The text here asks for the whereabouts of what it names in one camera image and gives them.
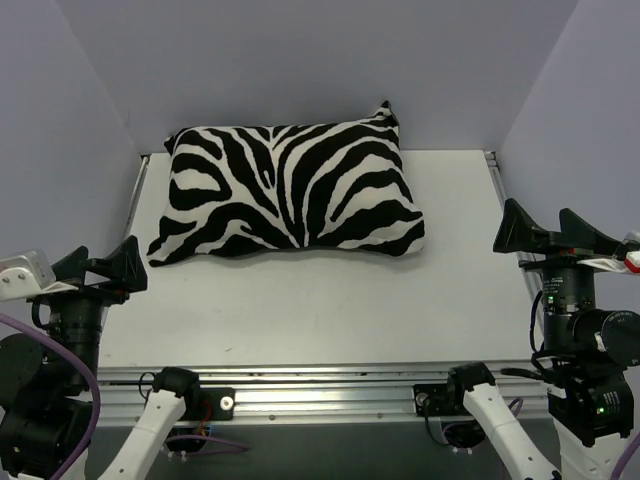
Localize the zebra and grey pillowcase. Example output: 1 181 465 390
147 102 426 267

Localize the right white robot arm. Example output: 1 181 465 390
443 198 639 479

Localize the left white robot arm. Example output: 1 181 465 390
1 235 148 479

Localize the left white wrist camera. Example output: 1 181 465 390
1 250 78 302

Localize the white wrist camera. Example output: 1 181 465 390
579 230 639 276
1 250 78 302

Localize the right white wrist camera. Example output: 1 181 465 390
579 230 639 276

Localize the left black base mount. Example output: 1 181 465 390
196 387 236 422

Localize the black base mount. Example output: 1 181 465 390
196 387 236 422
412 382 455 418

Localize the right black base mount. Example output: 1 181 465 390
412 382 455 418

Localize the aluminium front rail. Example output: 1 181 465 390
98 362 549 427

